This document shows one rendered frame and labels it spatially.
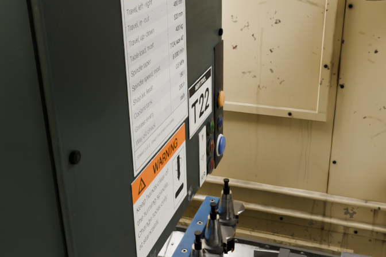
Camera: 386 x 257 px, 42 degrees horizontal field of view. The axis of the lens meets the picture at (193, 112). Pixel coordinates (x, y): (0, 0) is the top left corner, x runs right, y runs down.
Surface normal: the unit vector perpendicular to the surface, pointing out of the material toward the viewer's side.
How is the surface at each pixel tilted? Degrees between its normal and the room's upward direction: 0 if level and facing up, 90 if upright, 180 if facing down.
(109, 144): 90
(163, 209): 90
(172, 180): 90
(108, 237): 90
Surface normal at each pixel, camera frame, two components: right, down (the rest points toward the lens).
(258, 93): -0.33, 0.38
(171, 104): 0.94, 0.11
